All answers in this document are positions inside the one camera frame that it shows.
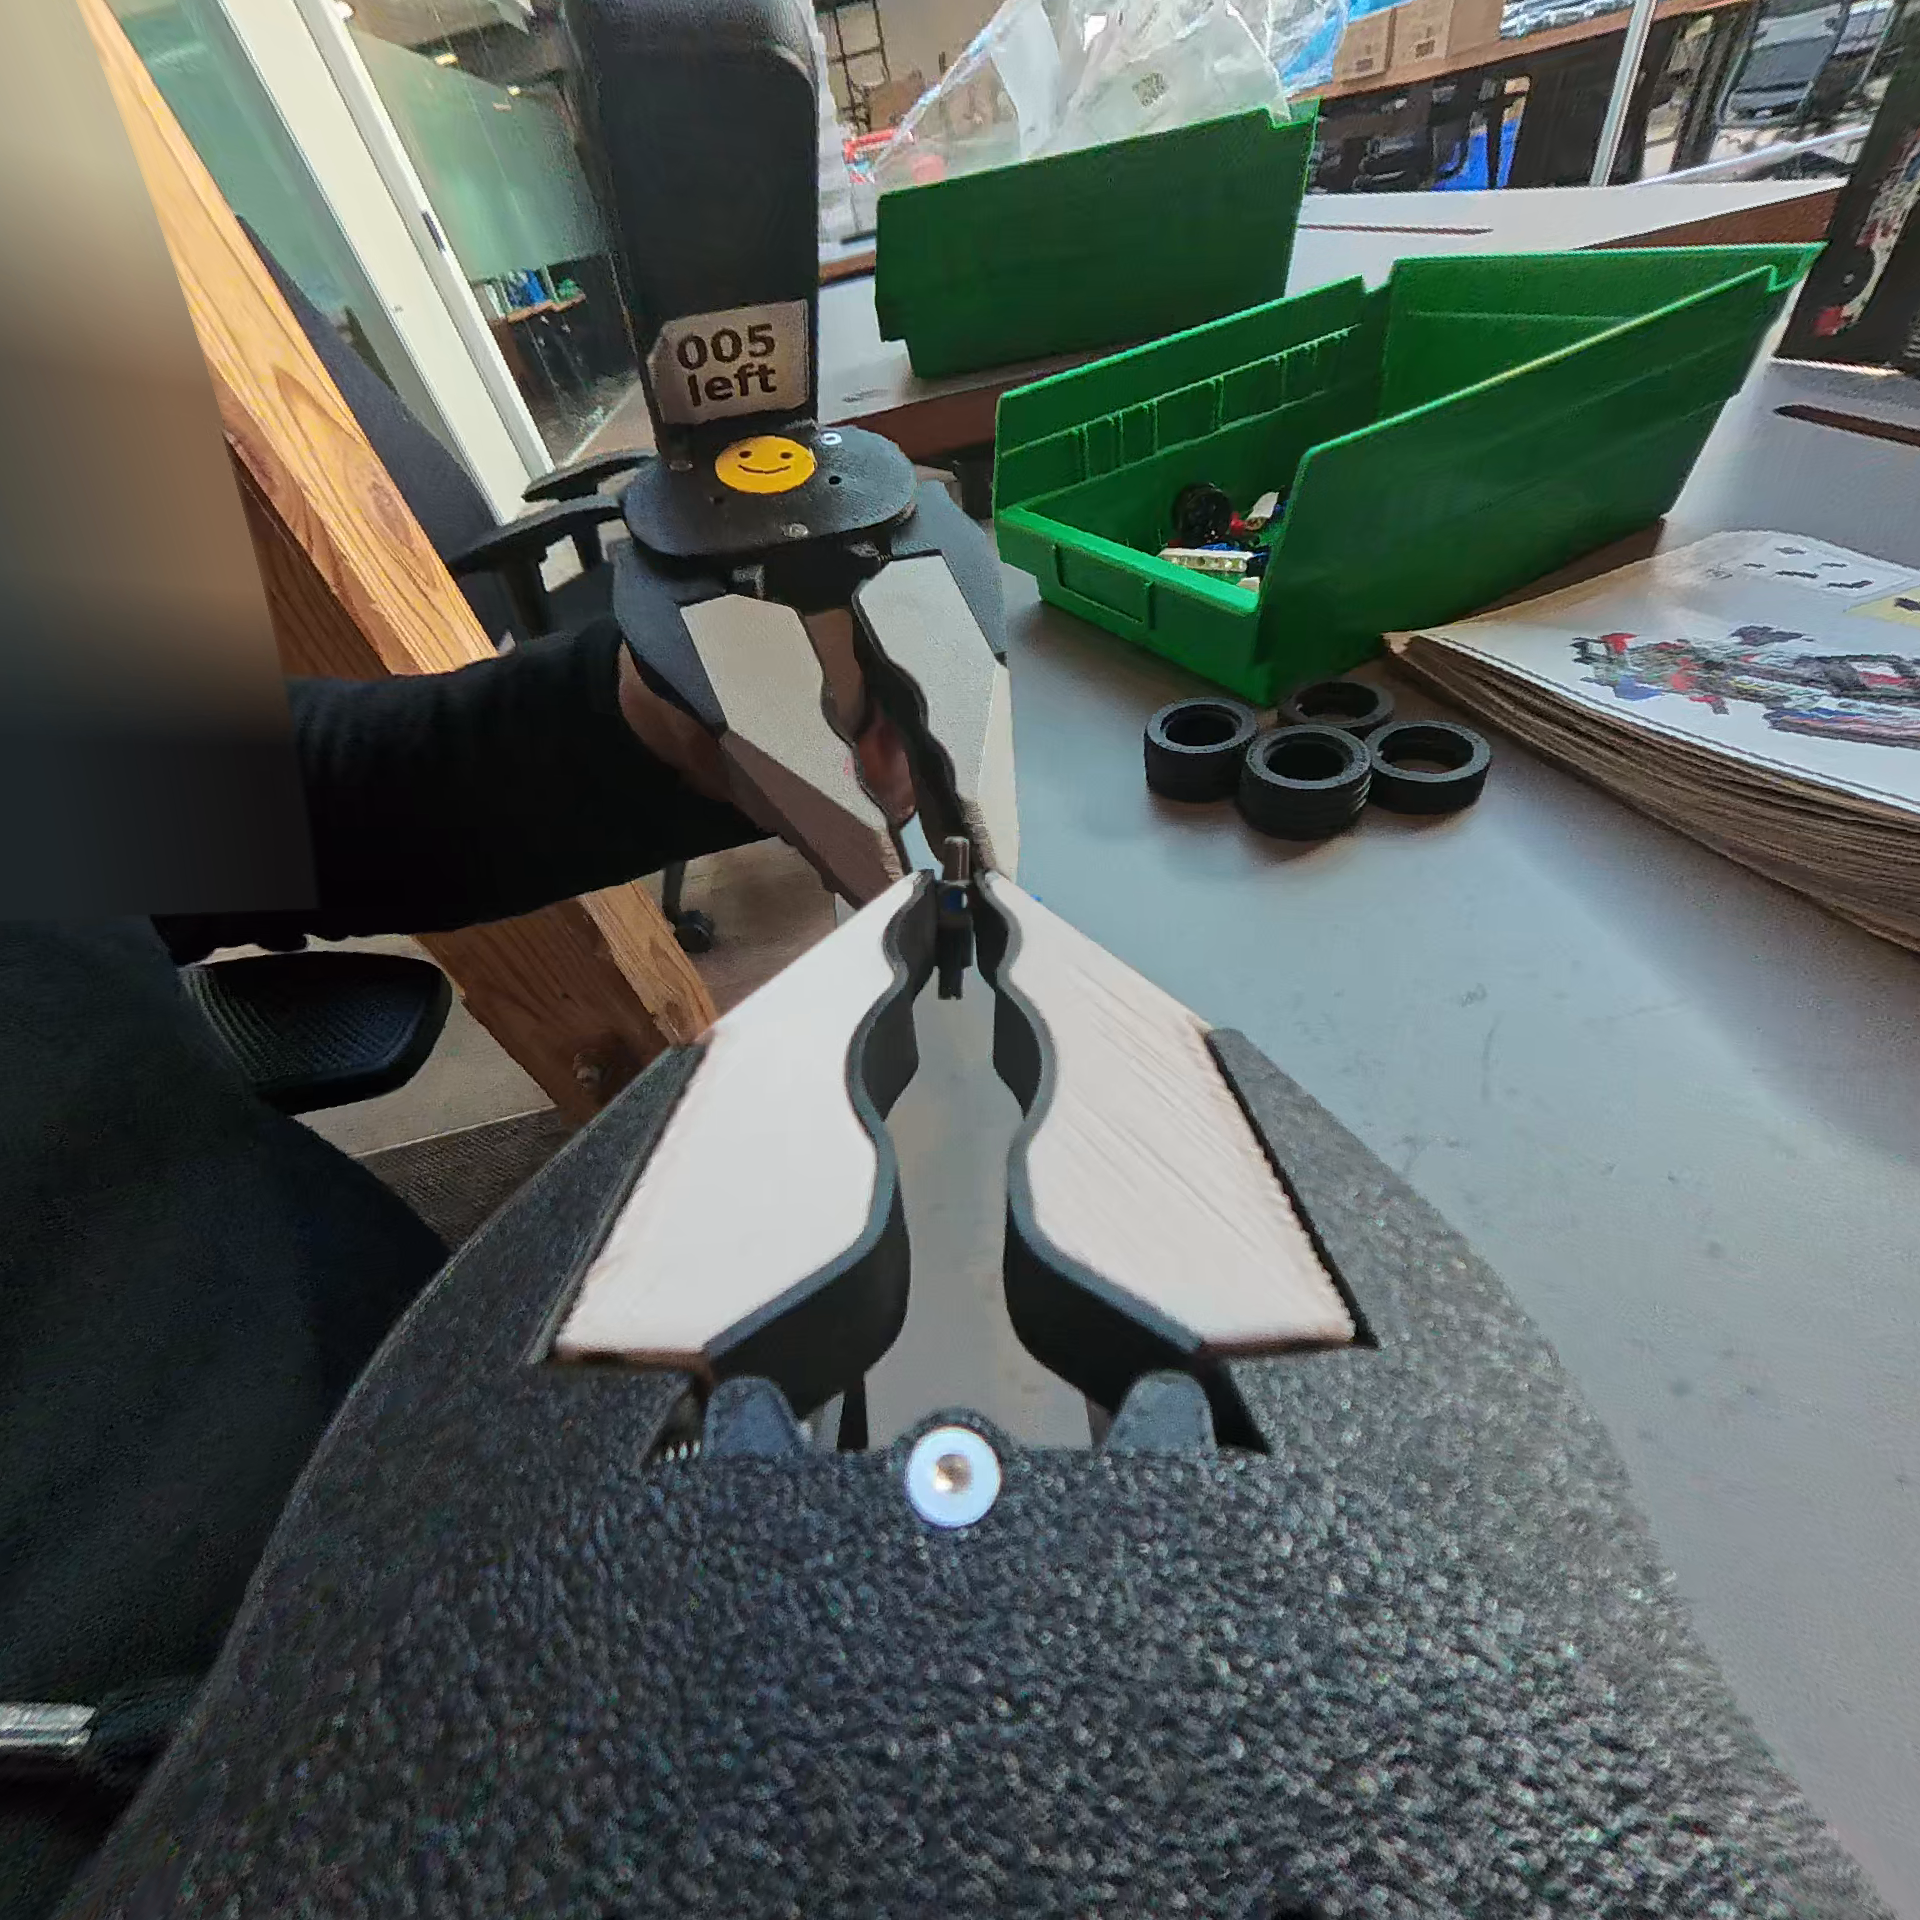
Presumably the black car set box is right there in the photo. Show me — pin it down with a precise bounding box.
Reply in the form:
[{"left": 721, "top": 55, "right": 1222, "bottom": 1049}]
[{"left": 1769, "top": 36, "right": 1920, "bottom": 367}]

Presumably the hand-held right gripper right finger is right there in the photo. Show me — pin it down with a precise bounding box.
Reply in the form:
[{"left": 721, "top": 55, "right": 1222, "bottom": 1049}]
[{"left": 977, "top": 870, "right": 1363, "bottom": 1413}]

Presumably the person's left forearm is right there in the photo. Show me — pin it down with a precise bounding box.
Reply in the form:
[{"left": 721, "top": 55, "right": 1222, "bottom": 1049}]
[{"left": 285, "top": 619, "right": 782, "bottom": 934}]

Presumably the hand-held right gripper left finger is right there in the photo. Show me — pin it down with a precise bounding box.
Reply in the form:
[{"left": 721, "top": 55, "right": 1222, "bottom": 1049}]
[{"left": 550, "top": 877, "right": 927, "bottom": 1413}]

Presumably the clear plastic bag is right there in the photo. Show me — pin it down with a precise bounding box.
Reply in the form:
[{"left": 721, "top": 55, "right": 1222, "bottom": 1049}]
[{"left": 833, "top": 0, "right": 1353, "bottom": 174}]

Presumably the green storage bin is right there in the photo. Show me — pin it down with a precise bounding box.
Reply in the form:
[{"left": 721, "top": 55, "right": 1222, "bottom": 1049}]
[
  {"left": 874, "top": 103, "right": 1322, "bottom": 380},
  {"left": 994, "top": 242, "right": 1827, "bottom": 711}
]

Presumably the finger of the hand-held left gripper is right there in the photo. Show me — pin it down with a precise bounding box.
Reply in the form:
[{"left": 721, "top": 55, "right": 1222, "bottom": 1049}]
[
  {"left": 853, "top": 567, "right": 1025, "bottom": 890},
  {"left": 678, "top": 598, "right": 910, "bottom": 913}
]

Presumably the pile of loose bricks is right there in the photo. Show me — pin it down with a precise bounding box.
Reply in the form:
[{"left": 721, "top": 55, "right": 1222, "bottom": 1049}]
[{"left": 1155, "top": 481, "right": 1291, "bottom": 579}]

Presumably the person's left hand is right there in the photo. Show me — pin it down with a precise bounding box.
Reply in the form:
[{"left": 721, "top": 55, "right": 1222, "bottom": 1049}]
[{"left": 620, "top": 661, "right": 922, "bottom": 841}]

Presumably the grey desk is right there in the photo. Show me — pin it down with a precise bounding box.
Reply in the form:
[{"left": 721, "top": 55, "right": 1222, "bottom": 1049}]
[{"left": 838, "top": 353, "right": 1920, "bottom": 1893}]

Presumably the open instruction booklet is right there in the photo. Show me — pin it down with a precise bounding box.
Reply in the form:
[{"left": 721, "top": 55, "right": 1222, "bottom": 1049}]
[{"left": 1387, "top": 527, "right": 1920, "bottom": 957}]

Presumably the cardboard box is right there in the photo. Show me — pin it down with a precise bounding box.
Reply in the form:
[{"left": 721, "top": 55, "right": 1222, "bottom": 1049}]
[{"left": 1329, "top": 0, "right": 1503, "bottom": 84}]

